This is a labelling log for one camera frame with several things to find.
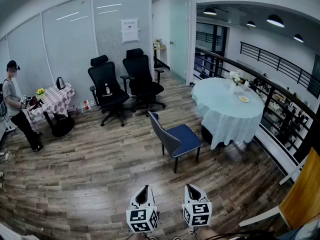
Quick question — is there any red labelled bottle pack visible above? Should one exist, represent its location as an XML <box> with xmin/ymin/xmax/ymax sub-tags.
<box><xmin>74</xmin><ymin>99</ymin><xmax>97</xmax><ymax>115</ymax></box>

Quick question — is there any blue padded chair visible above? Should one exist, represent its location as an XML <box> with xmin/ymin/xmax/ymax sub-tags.
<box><xmin>147</xmin><ymin>110</ymin><xmax>203</xmax><ymax>174</ymax></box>

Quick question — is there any frosted glass door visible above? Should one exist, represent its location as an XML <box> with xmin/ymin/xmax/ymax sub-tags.
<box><xmin>169</xmin><ymin>0</ymin><xmax>191</xmax><ymax>84</ymax></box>

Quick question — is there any pale blue tablecloth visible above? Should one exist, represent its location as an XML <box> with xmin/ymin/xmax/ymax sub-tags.
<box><xmin>190</xmin><ymin>76</ymin><xmax>265</xmax><ymax>150</ymax></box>

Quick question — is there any straight black railing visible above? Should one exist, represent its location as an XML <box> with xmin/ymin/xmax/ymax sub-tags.
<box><xmin>239</xmin><ymin>41</ymin><xmax>320</xmax><ymax>99</ymax></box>

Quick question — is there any person's right forearm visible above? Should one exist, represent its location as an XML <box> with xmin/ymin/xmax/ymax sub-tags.
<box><xmin>197</xmin><ymin>227</ymin><xmax>216</xmax><ymax>240</ymax></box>

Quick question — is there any wooden desk with white legs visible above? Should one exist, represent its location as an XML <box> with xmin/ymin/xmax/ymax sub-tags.
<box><xmin>238</xmin><ymin>146</ymin><xmax>320</xmax><ymax>231</ymax></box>

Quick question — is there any small yellow shelf table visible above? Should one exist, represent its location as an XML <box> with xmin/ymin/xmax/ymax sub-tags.
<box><xmin>152</xmin><ymin>46</ymin><xmax>168</xmax><ymax>69</ymax></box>

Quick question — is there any curved black railing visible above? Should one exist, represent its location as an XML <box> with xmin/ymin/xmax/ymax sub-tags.
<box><xmin>193</xmin><ymin>47</ymin><xmax>320</xmax><ymax>182</ymax></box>

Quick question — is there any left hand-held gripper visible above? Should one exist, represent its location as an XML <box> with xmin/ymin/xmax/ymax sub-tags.
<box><xmin>125</xmin><ymin>184</ymin><xmax>159</xmax><ymax>234</ymax></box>

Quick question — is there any checked tablecloth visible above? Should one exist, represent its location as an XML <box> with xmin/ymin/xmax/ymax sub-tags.
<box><xmin>26</xmin><ymin>82</ymin><xmax>76</xmax><ymax>130</ymax></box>

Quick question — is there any white flower vase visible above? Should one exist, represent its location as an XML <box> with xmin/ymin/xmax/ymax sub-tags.
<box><xmin>228</xmin><ymin>70</ymin><xmax>242</xmax><ymax>95</ymax></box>

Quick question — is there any white paper notice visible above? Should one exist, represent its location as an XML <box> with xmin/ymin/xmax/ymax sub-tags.
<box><xmin>120</xmin><ymin>18</ymin><xmax>140</xmax><ymax>44</ymax></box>

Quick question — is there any dark steel kettle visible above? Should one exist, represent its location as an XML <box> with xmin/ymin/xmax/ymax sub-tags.
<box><xmin>55</xmin><ymin>76</ymin><xmax>67</xmax><ymax>90</ymax></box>

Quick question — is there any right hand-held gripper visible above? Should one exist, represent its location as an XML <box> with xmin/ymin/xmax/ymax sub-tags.
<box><xmin>181</xmin><ymin>183</ymin><xmax>213</xmax><ymax>228</ymax></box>

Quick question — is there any black pedestal side table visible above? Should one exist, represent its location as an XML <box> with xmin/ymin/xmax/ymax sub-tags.
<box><xmin>43</xmin><ymin>111</ymin><xmax>75</xmax><ymax>138</ymax></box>

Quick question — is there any black mesh office chair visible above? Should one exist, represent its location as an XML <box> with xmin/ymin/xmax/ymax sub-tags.
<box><xmin>120</xmin><ymin>48</ymin><xmax>167</xmax><ymax>117</ymax></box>
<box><xmin>87</xmin><ymin>54</ymin><xmax>136</xmax><ymax>127</ymax></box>

